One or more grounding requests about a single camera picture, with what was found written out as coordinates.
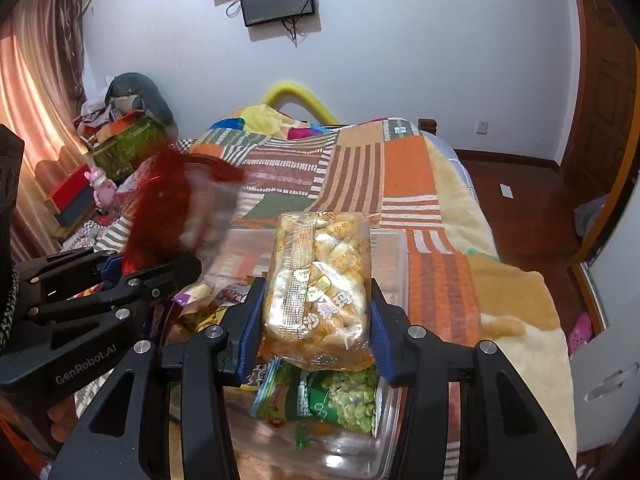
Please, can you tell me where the colourful quilt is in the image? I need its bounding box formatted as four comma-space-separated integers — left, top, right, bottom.
209, 104, 342, 142

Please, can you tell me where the red box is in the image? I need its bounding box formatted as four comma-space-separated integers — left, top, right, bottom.
49, 166, 94, 212

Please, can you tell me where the dark blue box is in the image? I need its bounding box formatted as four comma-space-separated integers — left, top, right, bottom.
56, 195, 97, 229

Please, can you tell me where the pale snack packet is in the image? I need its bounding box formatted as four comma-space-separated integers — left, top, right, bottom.
186, 281, 217, 307

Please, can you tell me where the clear orange pastry packet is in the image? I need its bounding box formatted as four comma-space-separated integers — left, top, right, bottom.
261, 211, 382, 372

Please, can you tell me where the person's left hand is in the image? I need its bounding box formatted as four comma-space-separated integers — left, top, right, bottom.
46, 396, 84, 444

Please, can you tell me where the yellow foam tube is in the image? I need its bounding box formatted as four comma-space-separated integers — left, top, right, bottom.
261, 81, 342, 124

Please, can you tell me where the wooden door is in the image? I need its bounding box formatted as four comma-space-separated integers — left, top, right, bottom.
559, 0, 640, 263

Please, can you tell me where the yellow snack packet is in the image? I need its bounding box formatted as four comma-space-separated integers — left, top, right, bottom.
177, 304, 227, 334

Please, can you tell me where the pile of clothes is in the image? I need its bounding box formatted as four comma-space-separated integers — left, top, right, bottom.
71, 99, 122, 137

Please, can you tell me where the pink plush toy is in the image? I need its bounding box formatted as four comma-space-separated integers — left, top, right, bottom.
84, 164, 119, 209

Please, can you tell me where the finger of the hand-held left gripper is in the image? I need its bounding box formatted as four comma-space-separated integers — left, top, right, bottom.
14, 248, 127, 308
30, 254, 202, 343

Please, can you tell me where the clear plastic container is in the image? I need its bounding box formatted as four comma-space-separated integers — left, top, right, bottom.
199, 229, 410, 480

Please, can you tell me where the pink brown curtain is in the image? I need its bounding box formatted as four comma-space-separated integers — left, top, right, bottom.
0, 0, 87, 257

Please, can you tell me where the green box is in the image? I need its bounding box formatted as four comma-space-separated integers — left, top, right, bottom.
91, 110, 169, 182

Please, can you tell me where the green pea packet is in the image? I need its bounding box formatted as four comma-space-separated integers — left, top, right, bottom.
251, 359, 380, 435

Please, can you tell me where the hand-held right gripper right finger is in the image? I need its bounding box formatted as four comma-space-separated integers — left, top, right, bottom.
370, 282, 577, 480

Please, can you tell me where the white cabinet with stickers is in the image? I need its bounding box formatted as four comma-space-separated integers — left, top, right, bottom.
569, 322, 640, 463

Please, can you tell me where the red snack bag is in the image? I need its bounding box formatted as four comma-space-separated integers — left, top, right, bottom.
122, 151, 247, 277

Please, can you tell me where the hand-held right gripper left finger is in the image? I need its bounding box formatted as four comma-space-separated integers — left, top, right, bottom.
50, 276, 267, 480

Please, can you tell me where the pink slipper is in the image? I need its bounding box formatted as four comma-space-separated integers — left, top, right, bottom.
566, 311, 594, 357

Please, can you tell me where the black monitor cable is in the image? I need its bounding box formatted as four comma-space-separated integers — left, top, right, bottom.
279, 14, 309, 47

